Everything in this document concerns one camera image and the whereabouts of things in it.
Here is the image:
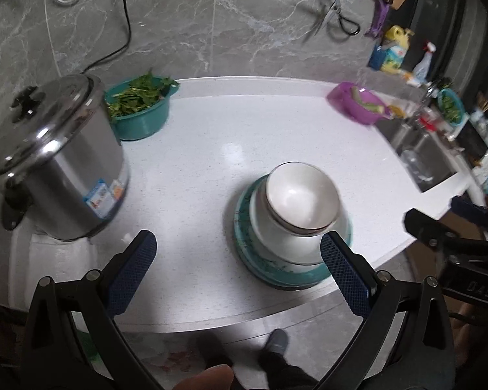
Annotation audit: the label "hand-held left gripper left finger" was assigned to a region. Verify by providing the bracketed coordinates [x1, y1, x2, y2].
[24, 229, 163, 390]

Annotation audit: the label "leafy green vegetables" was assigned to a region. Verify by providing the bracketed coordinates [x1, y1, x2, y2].
[106, 71, 175, 120]

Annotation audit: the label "small bowl of greens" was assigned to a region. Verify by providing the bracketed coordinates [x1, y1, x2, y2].
[436, 88, 466, 126]

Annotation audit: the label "dark-rimmed floral bowl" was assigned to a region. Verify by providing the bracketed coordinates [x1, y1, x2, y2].
[264, 162, 342, 236]

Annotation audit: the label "person's gray slipper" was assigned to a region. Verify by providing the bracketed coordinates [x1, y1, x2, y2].
[260, 329, 289, 368]

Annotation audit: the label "purple peeler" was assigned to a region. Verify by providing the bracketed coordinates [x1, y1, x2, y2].
[366, 0, 391, 38]

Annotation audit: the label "large teal floral plate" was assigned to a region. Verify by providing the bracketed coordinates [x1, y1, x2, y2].
[233, 175, 354, 289]

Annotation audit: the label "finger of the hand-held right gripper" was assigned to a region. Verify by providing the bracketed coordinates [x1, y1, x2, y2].
[451, 197, 488, 228]
[404, 208, 452, 248]

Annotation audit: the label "yellow detergent bottle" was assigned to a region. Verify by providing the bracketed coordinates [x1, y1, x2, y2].
[380, 24, 415, 74]

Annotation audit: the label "purple plastic bowl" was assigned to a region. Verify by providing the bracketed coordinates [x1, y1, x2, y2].
[326, 82, 393, 126]

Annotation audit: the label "teal plastic basin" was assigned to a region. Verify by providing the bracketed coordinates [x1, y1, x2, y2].
[104, 78, 181, 141]

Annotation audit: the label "black-handled scissors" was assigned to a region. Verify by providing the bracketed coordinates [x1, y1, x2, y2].
[305, 0, 360, 43]

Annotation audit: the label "white spray bottle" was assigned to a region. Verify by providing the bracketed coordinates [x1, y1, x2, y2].
[413, 41, 438, 82]

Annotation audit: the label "black power cable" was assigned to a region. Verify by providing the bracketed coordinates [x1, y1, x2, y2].
[81, 0, 131, 74]

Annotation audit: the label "large white bowl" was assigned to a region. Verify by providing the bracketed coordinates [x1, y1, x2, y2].
[250, 179, 348, 267]

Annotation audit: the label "stainless steel pot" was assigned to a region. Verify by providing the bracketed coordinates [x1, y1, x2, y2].
[0, 73, 131, 241]

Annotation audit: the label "chrome faucet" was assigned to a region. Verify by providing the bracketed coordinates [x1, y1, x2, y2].
[417, 79, 442, 118]

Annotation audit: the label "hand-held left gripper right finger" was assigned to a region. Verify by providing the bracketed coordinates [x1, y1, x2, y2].
[313, 231, 456, 390]

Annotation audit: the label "white microwave oven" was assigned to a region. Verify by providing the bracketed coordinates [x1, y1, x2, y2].
[451, 118, 488, 179]

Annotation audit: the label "stainless steel sink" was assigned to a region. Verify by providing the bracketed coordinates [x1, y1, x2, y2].
[376, 124, 458, 193]

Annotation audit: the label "person's right hand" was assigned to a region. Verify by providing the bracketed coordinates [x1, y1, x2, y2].
[453, 303, 488, 334]

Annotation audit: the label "brown cabinet door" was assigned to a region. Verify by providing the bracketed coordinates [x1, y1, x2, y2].
[407, 219, 488, 334]

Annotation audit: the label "chopped green vegetables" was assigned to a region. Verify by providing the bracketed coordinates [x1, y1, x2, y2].
[440, 93, 463, 123]

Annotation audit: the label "person's left hand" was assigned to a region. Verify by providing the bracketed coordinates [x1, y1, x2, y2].
[175, 364, 234, 390]

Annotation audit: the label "clear plastic bowl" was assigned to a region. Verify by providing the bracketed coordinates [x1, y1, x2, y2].
[400, 148, 436, 185]

